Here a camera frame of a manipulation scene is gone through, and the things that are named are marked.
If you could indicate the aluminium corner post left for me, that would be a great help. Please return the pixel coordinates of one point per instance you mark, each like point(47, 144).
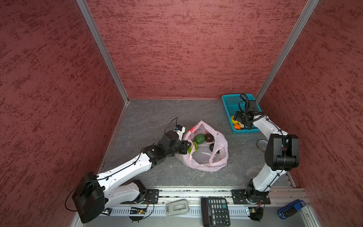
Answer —
point(87, 15)

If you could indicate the pink plastic bag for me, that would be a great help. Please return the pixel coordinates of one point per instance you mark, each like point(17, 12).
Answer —
point(204, 159)

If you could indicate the orange fruit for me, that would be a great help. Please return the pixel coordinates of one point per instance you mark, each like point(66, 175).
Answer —
point(237, 127)

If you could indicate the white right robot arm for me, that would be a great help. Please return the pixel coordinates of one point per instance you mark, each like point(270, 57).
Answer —
point(281, 154)

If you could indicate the blue black device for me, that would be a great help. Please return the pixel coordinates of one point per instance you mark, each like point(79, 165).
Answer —
point(291, 209)

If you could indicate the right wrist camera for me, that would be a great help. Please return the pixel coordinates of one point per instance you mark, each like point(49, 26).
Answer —
point(251, 106)

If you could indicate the black calculator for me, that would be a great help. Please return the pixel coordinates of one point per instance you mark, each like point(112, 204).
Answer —
point(215, 212)

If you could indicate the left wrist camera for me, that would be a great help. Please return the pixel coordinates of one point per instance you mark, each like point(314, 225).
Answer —
point(173, 138)

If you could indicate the left circuit board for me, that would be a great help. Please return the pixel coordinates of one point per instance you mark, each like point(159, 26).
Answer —
point(138, 211)

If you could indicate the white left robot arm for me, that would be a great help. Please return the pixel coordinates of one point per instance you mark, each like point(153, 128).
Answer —
point(95, 193)

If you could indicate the aluminium front rail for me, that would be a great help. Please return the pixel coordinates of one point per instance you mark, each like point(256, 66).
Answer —
point(277, 195)

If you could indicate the dark purple mangosteen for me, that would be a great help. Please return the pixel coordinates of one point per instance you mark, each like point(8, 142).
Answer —
point(209, 137)
point(211, 148)

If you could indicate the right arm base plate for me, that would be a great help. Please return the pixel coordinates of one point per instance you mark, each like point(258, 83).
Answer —
point(238, 196)

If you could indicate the grey plastic device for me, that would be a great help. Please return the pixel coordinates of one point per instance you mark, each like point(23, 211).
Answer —
point(176, 208)

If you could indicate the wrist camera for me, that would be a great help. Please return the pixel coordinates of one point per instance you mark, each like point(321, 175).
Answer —
point(173, 138)
point(251, 106)

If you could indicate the green fruit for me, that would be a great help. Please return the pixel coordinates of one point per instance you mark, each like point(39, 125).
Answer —
point(194, 147)

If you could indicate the aluminium corner post right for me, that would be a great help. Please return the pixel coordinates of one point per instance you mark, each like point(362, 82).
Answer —
point(292, 38)

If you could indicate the tape roll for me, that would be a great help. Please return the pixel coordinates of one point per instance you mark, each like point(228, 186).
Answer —
point(262, 145)

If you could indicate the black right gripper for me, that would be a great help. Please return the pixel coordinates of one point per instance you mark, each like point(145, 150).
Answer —
point(237, 117)

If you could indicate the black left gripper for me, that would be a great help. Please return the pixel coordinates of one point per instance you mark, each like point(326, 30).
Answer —
point(185, 146)

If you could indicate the dark green avocado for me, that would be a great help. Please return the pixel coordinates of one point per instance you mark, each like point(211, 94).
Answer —
point(199, 138)

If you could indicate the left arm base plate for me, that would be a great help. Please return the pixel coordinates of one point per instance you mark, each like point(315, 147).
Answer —
point(151, 195)

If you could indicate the yellow fruit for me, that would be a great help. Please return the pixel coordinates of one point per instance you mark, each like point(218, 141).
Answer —
point(233, 121)

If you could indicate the teal plastic perforated basket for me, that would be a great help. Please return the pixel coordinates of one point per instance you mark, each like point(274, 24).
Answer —
point(231, 104)

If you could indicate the aluminium corner post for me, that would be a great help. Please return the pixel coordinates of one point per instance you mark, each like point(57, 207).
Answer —
point(292, 38)
point(87, 15)

